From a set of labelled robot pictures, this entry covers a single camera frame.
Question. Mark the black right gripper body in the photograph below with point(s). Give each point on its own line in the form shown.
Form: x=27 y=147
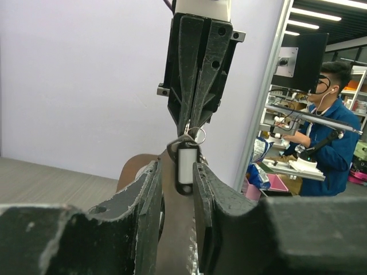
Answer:
x=170 y=86

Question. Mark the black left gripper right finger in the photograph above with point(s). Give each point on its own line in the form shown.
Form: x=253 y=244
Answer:
x=276 y=235

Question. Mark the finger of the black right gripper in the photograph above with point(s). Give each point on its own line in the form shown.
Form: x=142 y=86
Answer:
x=190 y=44
x=211 y=78

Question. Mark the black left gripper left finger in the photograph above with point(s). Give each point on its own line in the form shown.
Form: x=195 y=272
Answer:
x=117 y=236

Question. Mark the black monitor on arm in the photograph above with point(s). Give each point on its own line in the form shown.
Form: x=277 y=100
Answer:
x=299 y=62

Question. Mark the pink box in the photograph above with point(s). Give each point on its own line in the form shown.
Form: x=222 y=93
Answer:
x=277 y=188

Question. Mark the person in blue jacket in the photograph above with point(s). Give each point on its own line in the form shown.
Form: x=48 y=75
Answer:
x=334 y=159

